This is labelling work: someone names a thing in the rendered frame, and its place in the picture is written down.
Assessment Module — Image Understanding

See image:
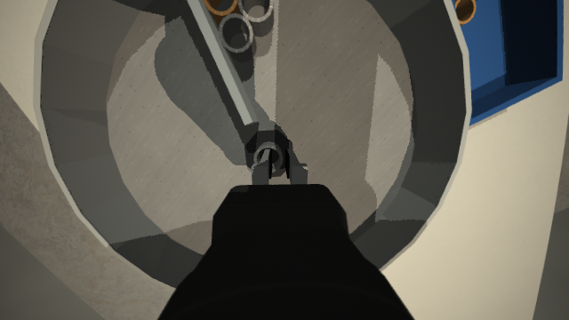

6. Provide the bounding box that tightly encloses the bronze bushing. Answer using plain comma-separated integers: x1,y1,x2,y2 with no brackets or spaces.
204,0,242,26
454,0,477,26

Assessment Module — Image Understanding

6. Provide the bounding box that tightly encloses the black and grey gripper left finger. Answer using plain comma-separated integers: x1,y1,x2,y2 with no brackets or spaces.
252,149,272,185

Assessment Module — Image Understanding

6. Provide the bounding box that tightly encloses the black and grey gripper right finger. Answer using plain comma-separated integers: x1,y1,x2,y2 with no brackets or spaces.
285,148,308,184

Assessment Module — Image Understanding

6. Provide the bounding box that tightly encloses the blue open crate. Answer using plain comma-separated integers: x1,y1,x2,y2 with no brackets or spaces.
461,0,564,126

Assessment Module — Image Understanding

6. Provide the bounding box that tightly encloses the dark grey metal bushing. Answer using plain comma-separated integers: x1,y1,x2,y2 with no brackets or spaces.
219,13,257,62
238,0,274,37
253,141,283,172

